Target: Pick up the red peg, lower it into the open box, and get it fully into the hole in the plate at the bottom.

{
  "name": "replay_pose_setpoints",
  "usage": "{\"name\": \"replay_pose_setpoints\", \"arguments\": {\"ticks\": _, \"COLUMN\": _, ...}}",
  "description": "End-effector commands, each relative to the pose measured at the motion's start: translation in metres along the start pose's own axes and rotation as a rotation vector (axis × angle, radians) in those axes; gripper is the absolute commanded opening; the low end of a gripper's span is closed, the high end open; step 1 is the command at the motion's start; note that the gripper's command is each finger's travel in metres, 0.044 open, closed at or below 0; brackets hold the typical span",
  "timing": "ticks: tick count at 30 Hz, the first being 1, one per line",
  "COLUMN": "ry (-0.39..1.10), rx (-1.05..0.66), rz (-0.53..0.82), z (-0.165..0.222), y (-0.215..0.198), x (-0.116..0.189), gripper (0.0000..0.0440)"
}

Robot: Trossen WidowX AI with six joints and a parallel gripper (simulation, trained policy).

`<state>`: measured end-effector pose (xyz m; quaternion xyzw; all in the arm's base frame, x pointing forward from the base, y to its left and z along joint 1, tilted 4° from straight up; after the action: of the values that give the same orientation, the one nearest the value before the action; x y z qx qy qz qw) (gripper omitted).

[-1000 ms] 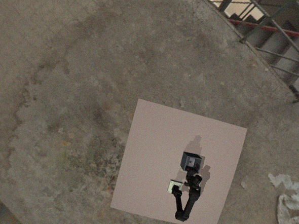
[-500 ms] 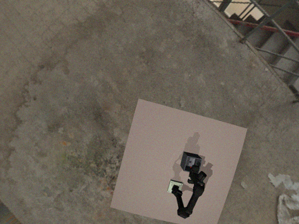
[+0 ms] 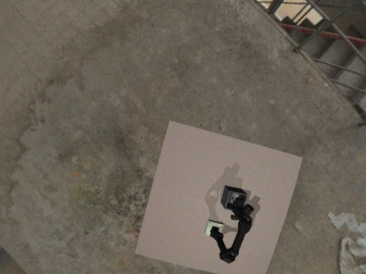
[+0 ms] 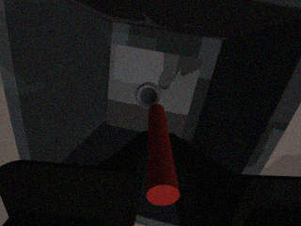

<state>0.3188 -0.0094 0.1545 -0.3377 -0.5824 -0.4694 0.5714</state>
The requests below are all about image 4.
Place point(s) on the red peg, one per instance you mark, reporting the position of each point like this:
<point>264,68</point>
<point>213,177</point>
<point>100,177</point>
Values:
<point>162,182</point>

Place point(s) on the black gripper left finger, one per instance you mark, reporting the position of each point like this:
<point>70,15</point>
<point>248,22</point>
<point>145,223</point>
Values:
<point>109,190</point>

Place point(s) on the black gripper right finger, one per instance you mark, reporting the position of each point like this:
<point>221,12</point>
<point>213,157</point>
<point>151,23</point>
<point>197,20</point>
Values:
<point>212,195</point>

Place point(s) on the grey square plate with hole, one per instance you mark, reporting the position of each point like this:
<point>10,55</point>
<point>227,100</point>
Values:
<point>132,71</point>

